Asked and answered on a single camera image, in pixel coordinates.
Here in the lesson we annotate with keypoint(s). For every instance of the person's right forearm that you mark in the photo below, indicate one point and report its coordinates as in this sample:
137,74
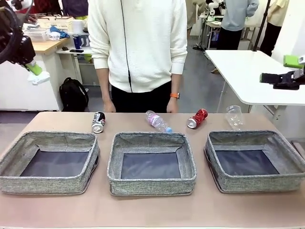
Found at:
106,83

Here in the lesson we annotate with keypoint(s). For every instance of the person in white sweater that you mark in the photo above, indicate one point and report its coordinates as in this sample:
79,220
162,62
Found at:
143,43

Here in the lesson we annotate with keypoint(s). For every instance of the person's left hand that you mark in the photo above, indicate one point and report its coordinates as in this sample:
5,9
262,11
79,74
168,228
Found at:
172,106

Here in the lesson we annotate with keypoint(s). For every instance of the bystander in blue shirt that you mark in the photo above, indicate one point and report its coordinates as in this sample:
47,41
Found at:
234,16

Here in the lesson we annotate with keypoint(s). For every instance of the lime green item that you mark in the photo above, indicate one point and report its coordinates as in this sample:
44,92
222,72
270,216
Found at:
88,58

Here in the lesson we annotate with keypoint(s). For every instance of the person's right hand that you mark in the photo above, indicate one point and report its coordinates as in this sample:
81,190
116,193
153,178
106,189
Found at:
109,106

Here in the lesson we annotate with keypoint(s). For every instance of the black stand pole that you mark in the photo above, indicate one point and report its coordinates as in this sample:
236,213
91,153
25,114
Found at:
262,26

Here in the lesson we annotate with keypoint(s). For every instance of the cream storage crate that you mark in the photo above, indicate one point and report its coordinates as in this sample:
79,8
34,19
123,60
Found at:
56,23

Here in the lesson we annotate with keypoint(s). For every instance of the bystander in yellow top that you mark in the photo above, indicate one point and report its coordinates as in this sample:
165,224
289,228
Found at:
276,14

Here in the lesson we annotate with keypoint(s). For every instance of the grey fabric basket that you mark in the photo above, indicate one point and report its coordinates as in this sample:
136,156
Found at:
47,184
257,182
150,187

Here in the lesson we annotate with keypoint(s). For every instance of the orange wrist watch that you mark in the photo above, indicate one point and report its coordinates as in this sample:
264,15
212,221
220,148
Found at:
174,95

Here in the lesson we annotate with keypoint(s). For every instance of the blue cloth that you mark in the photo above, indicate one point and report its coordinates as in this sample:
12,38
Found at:
62,33

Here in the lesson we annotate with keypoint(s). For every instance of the wooden top white desk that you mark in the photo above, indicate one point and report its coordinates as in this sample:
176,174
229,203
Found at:
47,46

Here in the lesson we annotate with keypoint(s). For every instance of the clear plastic cup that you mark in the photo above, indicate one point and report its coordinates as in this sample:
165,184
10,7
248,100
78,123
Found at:
234,118

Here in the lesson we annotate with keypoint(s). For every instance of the purple garment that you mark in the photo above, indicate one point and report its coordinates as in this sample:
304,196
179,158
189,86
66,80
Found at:
75,7

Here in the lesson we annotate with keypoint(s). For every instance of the person's left forearm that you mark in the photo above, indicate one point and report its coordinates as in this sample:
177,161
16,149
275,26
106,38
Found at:
175,83

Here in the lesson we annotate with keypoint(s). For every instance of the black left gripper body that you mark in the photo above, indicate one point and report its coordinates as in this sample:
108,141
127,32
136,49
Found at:
25,51

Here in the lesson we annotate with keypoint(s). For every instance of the black smartphone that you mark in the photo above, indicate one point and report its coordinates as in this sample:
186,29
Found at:
76,50

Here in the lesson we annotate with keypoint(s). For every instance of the crushed red drink can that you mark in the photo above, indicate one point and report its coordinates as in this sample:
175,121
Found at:
197,118

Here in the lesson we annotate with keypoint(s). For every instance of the crushed black drink can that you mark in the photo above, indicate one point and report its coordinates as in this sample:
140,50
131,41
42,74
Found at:
98,121

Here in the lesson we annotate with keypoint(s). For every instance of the red plaid garment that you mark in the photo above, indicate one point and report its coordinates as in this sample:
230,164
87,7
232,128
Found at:
47,6

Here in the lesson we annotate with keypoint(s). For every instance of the white paper roll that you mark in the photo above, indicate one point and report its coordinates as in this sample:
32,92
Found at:
77,26

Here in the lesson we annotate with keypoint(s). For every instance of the white side table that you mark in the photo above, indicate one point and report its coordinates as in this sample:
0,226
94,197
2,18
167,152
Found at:
88,50

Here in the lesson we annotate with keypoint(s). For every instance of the white paper ball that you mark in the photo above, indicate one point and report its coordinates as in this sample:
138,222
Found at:
39,78

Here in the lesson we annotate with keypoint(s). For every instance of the clear plastic container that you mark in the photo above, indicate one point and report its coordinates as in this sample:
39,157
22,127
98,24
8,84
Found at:
38,35

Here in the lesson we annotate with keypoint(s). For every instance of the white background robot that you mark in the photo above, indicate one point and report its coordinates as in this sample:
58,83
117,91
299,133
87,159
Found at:
214,7

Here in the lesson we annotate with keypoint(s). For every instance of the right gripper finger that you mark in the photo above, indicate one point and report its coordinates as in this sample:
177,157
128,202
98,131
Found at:
286,82
290,61

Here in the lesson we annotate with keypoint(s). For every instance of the black computer mouse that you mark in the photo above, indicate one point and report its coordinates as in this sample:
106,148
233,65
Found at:
65,48

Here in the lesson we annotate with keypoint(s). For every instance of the clear plastic water bottle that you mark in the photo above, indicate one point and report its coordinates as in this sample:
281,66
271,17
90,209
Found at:
157,121

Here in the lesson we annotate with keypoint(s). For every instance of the blue drink bottle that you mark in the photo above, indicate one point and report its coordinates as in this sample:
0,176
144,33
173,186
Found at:
76,42

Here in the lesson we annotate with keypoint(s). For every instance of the black backpack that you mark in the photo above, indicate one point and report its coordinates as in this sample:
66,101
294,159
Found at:
72,95

